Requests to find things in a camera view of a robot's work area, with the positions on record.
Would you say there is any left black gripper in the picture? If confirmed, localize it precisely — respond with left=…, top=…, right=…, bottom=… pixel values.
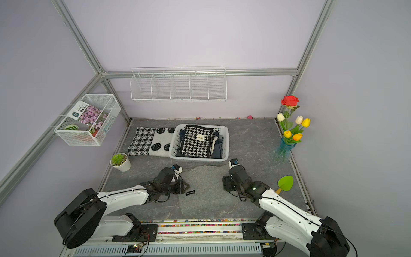
left=161, top=180, right=189, bottom=195

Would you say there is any navy grey plaid scarf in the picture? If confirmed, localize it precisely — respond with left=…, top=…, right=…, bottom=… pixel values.
left=176, top=129, right=224, bottom=158

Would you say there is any white plastic perforated basket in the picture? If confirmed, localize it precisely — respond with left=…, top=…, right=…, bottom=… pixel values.
left=169, top=124, right=230, bottom=162

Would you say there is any black white houndstooth scarf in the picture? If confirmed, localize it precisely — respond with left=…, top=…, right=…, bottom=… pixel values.
left=182, top=124, right=216, bottom=158

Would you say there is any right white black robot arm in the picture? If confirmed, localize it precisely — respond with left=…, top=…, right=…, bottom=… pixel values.
left=223, top=159, right=351, bottom=257

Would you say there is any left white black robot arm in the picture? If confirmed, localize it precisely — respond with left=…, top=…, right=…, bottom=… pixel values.
left=54, top=165, right=189, bottom=249

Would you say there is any houndstooth and circle pattern scarf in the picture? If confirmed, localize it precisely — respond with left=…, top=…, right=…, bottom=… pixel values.
left=127, top=127, right=175, bottom=157

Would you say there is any green leaf shaped spatula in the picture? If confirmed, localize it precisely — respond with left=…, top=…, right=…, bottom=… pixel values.
left=276, top=176, right=294, bottom=194

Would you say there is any small potted green plant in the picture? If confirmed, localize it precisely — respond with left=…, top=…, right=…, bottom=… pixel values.
left=110, top=153, right=131, bottom=172

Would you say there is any yellow tulip lower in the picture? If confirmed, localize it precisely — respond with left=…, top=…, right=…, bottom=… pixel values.
left=283, top=130, right=293, bottom=139

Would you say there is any orange yellow tulip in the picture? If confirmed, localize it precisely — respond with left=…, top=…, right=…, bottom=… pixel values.
left=292, top=133, right=303, bottom=142

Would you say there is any white tulip left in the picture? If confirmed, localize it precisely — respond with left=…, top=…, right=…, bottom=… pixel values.
left=277, top=113, right=285, bottom=122

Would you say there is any white tulip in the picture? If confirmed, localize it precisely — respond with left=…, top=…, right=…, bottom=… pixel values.
left=295, top=116, right=304, bottom=125
left=277, top=113, right=285, bottom=122

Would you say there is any white tulip right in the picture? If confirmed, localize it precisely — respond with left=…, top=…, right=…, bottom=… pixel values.
left=295, top=116, right=304, bottom=125

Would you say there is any yellow tulip upper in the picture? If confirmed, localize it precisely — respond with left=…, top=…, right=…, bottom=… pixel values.
left=301, top=118, right=310, bottom=127

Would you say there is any red artificial rose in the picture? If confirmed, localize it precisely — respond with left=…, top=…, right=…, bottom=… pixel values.
left=281, top=95, right=299, bottom=108

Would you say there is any flower picture seed packet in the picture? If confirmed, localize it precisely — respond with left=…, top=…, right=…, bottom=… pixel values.
left=67, top=101, right=108, bottom=130

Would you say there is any green striped ball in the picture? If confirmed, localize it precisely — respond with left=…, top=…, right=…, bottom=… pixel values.
left=64, top=124, right=79, bottom=131

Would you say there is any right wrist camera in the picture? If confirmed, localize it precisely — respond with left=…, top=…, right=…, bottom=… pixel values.
left=229, top=158, right=239, bottom=169

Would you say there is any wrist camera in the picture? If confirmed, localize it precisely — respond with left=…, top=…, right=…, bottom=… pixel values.
left=229, top=158, right=239, bottom=169
left=171, top=165, right=183, bottom=181

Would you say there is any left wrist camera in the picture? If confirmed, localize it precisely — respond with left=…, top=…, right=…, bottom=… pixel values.
left=171, top=165, right=183, bottom=181

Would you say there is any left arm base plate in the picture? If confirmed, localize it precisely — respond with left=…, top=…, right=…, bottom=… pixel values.
left=112, top=224, right=158, bottom=243

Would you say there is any aluminium mounting rail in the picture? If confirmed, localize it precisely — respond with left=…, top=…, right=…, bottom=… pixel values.
left=60, top=220, right=292, bottom=257

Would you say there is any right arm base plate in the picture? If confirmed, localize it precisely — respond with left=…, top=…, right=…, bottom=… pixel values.
left=241, top=223, right=276, bottom=241

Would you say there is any white mesh wall box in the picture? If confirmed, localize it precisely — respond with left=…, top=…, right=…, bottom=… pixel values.
left=54, top=94, right=121, bottom=146

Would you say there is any white wire wall shelf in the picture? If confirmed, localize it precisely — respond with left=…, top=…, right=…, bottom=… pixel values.
left=130, top=66, right=228, bottom=102

